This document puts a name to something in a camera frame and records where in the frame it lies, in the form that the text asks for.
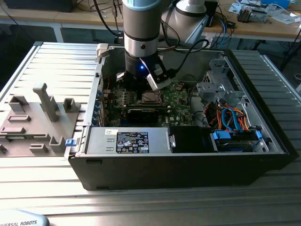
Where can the silver CPU chip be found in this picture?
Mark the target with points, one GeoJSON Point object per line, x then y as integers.
{"type": "Point", "coordinates": [151, 97]}

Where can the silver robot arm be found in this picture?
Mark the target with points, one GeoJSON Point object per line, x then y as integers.
{"type": "Point", "coordinates": [141, 28]}

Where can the CPU socket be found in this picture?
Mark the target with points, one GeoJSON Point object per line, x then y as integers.
{"type": "Point", "coordinates": [162, 101]}

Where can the black graphics card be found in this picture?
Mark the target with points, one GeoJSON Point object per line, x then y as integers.
{"type": "Point", "coordinates": [143, 115]}

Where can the green motherboard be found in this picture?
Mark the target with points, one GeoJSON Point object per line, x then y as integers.
{"type": "Point", "coordinates": [181, 113]}

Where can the metal disk bay cage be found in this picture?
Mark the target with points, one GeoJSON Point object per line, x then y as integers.
{"type": "Point", "coordinates": [207, 91]}

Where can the wooden desk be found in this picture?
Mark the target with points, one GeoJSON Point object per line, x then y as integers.
{"type": "Point", "coordinates": [70, 20]}

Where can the grey power supply unit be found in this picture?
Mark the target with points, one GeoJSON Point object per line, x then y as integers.
{"type": "Point", "coordinates": [98, 141]}

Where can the black plastic shroud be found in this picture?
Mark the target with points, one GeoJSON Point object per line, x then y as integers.
{"type": "Point", "coordinates": [188, 139]}

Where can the blue case latch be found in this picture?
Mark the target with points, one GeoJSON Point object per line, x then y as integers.
{"type": "Point", "coordinates": [70, 142]}

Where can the black PC case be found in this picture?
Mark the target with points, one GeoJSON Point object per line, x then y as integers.
{"type": "Point", "coordinates": [141, 171]}

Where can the hard disk in blue carrier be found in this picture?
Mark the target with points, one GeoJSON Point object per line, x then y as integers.
{"type": "Point", "coordinates": [221, 136]}

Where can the grey parts rack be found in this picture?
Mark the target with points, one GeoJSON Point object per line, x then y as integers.
{"type": "Point", "coordinates": [35, 122]}

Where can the black device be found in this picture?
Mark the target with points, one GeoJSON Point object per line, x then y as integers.
{"type": "Point", "coordinates": [35, 5]}

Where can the heatsink cooler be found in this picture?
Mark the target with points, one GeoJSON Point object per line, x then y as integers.
{"type": "Point", "coordinates": [244, 14]}

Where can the blue box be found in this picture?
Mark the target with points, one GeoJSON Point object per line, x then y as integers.
{"type": "Point", "coordinates": [277, 2]}

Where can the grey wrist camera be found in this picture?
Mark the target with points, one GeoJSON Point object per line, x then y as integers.
{"type": "Point", "coordinates": [120, 76]}

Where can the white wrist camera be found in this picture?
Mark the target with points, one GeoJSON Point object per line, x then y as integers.
{"type": "Point", "coordinates": [162, 83]}

